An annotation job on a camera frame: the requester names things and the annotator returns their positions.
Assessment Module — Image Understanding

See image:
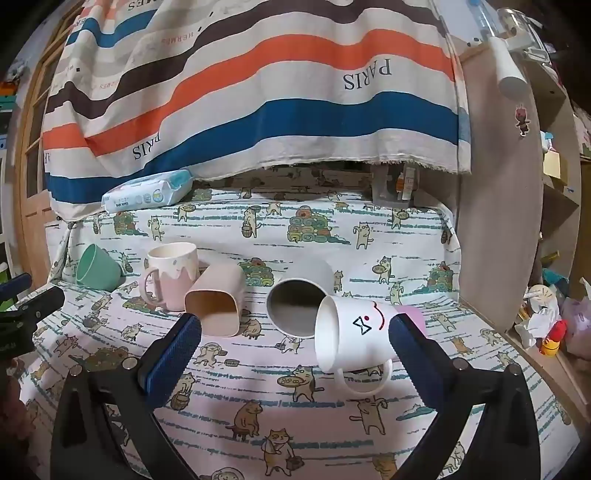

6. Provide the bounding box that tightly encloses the clear plastic container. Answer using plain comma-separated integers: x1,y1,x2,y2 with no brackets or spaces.
370,162,420,205

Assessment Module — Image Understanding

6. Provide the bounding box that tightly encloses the wooden door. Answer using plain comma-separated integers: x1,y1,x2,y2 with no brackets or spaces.
13,0,89,289

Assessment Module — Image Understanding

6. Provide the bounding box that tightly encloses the striped cloth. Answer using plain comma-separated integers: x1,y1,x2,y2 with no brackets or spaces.
41,0,472,223

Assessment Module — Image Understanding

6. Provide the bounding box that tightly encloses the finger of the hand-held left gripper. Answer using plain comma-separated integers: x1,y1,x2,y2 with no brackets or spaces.
13,285,66,325
0,273,32,302

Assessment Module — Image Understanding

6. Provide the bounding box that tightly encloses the white mug with face print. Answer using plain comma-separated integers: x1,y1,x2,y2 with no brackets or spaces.
314,295,403,394

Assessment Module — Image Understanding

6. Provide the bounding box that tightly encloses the pink white drip mug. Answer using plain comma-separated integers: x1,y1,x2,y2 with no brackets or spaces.
139,243,201,313

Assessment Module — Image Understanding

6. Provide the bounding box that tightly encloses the red yellow toy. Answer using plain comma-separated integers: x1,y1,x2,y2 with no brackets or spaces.
539,319,568,357

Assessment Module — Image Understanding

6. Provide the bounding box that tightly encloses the grey cup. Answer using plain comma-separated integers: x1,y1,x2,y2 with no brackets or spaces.
266,258,334,338

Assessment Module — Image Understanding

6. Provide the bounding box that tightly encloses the pink cup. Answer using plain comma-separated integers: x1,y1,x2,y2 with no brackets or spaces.
396,305,428,339

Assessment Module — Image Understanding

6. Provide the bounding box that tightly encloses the bear sticker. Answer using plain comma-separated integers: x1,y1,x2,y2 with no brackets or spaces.
513,102,533,138

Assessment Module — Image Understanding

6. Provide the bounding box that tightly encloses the white handheld vacuum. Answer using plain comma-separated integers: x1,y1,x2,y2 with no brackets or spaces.
485,7,552,100

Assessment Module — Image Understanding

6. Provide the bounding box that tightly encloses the wet wipes packet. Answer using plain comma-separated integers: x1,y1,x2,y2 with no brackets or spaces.
101,169,194,214

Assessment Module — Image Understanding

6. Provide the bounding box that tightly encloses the wooden shelf unit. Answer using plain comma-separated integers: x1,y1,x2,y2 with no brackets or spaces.
455,44,591,407

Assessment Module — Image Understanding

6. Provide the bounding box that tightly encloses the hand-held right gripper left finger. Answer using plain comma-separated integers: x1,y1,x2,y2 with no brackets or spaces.
50,313,204,480

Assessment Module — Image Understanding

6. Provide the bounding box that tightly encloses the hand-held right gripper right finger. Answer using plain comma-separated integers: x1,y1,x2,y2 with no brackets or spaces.
388,314,542,480

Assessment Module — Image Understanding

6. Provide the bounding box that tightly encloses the cat print tablecloth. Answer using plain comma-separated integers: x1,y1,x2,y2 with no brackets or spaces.
25,165,583,480

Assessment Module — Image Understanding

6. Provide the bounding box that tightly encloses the white plastic bag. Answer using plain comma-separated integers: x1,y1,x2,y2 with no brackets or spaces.
515,284,566,347

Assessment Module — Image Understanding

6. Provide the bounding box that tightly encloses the green cup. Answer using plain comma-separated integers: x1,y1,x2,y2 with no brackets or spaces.
75,243,123,293

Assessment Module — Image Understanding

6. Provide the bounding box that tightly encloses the beige square cup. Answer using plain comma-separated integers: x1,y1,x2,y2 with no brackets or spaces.
184,263,247,338

